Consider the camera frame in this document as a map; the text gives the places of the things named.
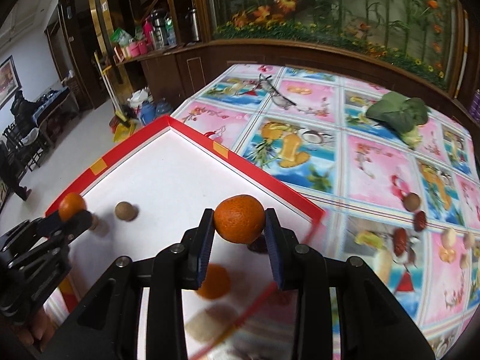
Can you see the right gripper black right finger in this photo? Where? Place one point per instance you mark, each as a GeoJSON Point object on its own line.
{"type": "Point", "coordinates": [281, 244]}

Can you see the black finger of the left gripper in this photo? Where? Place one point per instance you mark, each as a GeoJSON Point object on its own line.
{"type": "Point", "coordinates": [77, 225]}

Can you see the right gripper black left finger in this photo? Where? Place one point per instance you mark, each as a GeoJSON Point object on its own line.
{"type": "Point", "coordinates": [198, 245]}

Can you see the orange tangerine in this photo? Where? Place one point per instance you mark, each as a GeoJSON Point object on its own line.
{"type": "Point", "coordinates": [239, 219]}
{"type": "Point", "coordinates": [217, 283]}
{"type": "Point", "coordinates": [71, 204]}

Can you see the dark red jujube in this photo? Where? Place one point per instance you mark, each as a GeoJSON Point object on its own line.
{"type": "Point", "coordinates": [419, 221]}

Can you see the orange tangerine in tray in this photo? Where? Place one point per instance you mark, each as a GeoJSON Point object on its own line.
{"type": "Point", "coordinates": [217, 283]}

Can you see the red white box tray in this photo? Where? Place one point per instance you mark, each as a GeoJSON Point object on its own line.
{"type": "Point", "coordinates": [171, 173]}

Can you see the tan nut in tray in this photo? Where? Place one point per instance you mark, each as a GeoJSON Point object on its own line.
{"type": "Point", "coordinates": [210, 323]}

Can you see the fruit print tablecloth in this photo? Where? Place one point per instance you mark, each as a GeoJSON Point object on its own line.
{"type": "Point", "coordinates": [358, 171]}

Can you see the brown kiwi on table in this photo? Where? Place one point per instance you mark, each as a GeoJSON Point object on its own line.
{"type": "Point", "coordinates": [411, 202]}

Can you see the black eyeglasses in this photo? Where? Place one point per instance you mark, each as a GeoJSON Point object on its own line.
{"type": "Point", "coordinates": [263, 88]}

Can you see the cream round cake piece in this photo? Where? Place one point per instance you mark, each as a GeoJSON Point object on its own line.
{"type": "Point", "coordinates": [448, 238]}

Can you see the green leafy cabbage vegetable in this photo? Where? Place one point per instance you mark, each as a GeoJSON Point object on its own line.
{"type": "Point", "coordinates": [401, 114]}

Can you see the steel thermos flask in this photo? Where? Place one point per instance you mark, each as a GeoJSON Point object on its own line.
{"type": "Point", "coordinates": [194, 26]}

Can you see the fish tank with plants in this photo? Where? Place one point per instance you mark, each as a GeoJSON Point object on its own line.
{"type": "Point", "coordinates": [415, 35]}

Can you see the framed wall picture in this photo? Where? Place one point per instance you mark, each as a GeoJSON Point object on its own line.
{"type": "Point", "coordinates": [9, 81]}

